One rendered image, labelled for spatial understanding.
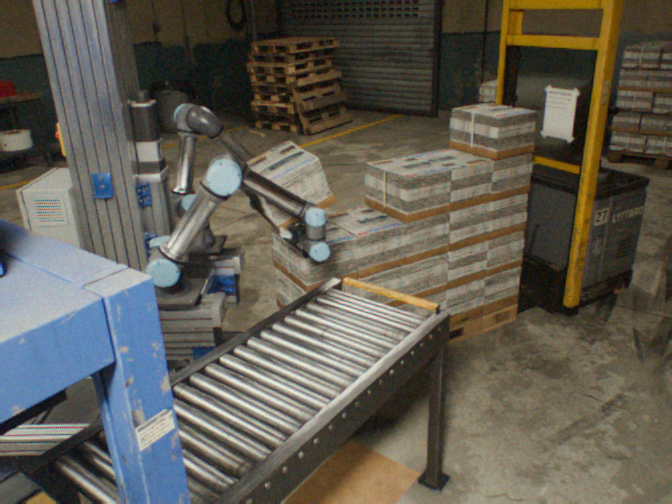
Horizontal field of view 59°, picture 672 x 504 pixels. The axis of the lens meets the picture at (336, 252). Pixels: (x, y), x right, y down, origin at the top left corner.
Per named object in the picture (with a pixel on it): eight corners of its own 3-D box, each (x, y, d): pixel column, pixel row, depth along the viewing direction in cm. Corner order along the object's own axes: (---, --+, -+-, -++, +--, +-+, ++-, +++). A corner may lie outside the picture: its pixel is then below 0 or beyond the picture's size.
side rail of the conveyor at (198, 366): (332, 302, 255) (331, 277, 250) (342, 305, 252) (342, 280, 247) (29, 501, 158) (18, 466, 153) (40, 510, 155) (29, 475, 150)
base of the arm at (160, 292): (148, 299, 232) (144, 277, 228) (159, 282, 246) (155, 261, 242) (186, 298, 232) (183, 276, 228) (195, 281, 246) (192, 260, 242)
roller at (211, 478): (131, 424, 174) (128, 410, 172) (245, 495, 148) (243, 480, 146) (116, 434, 171) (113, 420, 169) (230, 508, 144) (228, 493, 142)
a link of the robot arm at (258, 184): (202, 166, 227) (309, 225, 245) (202, 174, 217) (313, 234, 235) (217, 140, 224) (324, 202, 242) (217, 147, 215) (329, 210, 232)
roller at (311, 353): (268, 332, 217) (262, 325, 213) (375, 374, 190) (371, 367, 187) (261, 343, 215) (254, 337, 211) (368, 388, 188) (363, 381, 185)
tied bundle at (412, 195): (364, 204, 327) (363, 163, 318) (406, 194, 340) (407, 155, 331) (405, 224, 297) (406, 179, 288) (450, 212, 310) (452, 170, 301)
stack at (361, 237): (280, 363, 333) (269, 225, 300) (441, 307, 387) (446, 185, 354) (313, 399, 303) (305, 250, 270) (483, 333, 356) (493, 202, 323)
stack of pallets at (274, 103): (298, 114, 1045) (294, 36, 993) (343, 118, 997) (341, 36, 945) (249, 129, 943) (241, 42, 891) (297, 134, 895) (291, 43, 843)
